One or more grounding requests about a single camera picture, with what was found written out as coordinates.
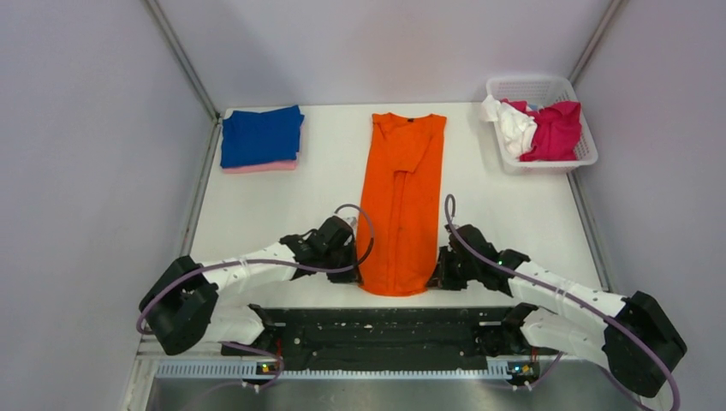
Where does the aluminium frame rail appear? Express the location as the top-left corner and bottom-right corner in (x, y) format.
(136, 336), (167, 358)

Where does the white plastic laundry basket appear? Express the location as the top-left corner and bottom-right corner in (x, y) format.
(479, 74), (598, 175)

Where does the orange t shirt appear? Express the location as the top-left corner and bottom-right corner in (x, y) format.
(357, 113), (447, 297)

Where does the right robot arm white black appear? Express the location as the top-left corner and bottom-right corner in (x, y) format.
(432, 224), (687, 398)

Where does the crumpled magenta t shirt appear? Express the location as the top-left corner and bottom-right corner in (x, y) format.
(503, 99), (582, 162)

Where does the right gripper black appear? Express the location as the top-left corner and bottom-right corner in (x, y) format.
(426, 245), (480, 290)

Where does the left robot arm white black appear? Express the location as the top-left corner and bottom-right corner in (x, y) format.
(137, 215), (359, 355)

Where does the crumpled white t shirt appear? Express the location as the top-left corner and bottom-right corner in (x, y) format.
(479, 95), (538, 159)

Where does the folded pink t shirt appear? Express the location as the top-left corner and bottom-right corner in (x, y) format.
(222, 159), (298, 175)

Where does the folded blue t shirt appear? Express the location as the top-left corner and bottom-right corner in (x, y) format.
(220, 105), (305, 169)

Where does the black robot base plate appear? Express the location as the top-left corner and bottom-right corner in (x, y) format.
(252, 307), (555, 372)

